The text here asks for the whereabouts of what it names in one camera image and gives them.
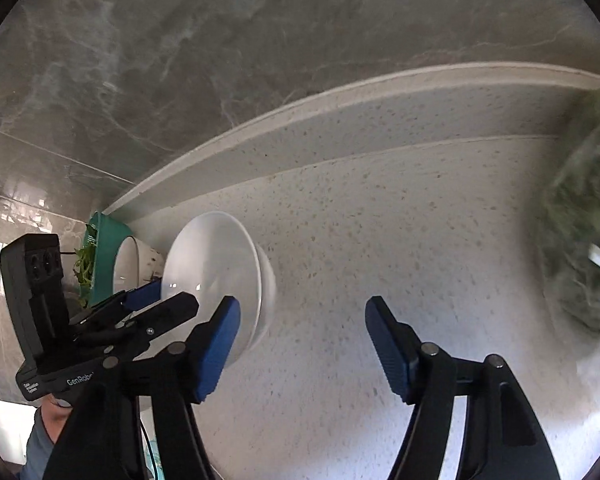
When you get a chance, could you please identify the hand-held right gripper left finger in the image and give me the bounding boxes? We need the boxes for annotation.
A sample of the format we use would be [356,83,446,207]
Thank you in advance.
[45,296,242,480]

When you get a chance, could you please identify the loose leafy greens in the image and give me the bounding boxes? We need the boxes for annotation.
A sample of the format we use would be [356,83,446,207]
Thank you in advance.
[72,232,99,309]

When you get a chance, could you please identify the teal floral plate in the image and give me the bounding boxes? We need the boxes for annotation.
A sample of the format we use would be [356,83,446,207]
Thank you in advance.
[143,437,162,480]

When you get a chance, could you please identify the wide white bowl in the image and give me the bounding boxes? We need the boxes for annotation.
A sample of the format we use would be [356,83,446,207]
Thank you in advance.
[162,211,277,367]

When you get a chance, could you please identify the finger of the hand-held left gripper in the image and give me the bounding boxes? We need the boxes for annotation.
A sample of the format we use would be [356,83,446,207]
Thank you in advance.
[70,280,162,331]
[105,291,200,361]

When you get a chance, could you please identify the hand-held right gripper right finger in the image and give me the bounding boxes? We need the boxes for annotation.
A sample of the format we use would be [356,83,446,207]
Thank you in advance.
[365,296,563,480]

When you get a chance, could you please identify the large white bowl brown rim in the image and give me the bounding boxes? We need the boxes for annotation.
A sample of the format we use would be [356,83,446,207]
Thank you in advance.
[112,235,168,297]

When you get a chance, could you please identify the teal colander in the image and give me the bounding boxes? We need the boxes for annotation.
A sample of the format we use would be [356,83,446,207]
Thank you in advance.
[75,211,135,309]

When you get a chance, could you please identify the person's left hand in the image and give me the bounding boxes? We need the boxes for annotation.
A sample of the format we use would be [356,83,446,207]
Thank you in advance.
[39,394,81,446]

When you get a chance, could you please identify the person's left forearm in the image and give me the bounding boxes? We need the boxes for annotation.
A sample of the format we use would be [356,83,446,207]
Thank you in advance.
[22,407,62,480]

